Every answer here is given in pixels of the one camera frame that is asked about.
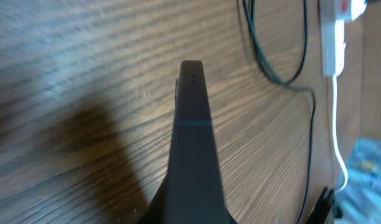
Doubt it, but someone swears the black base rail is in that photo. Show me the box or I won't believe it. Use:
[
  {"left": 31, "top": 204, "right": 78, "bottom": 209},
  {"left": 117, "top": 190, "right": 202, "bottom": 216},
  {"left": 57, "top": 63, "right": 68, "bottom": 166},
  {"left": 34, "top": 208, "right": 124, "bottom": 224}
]
[{"left": 306, "top": 187, "right": 344, "bottom": 224}]

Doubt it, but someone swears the Samsung Galaxy smartphone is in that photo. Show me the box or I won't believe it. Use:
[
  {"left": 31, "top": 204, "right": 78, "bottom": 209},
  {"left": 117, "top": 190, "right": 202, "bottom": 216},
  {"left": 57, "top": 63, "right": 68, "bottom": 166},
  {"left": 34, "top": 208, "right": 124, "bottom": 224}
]
[{"left": 138, "top": 60, "right": 235, "bottom": 223}]

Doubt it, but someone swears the white power strip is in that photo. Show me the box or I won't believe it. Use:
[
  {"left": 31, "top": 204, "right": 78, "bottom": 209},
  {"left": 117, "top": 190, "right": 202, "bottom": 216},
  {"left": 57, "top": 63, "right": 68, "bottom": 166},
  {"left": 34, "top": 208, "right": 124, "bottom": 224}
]
[{"left": 319, "top": 0, "right": 367, "bottom": 77}]

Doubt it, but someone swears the black USB charging cable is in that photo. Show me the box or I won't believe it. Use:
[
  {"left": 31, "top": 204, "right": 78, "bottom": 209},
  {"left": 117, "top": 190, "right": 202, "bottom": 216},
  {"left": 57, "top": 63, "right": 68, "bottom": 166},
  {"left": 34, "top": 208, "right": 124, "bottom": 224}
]
[{"left": 240, "top": 0, "right": 318, "bottom": 224}]

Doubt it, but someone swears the white power strip cord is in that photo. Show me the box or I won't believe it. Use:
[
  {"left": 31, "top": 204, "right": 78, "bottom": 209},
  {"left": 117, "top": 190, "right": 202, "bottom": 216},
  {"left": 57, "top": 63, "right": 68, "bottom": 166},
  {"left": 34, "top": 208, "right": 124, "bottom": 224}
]
[{"left": 331, "top": 73, "right": 349, "bottom": 194}]

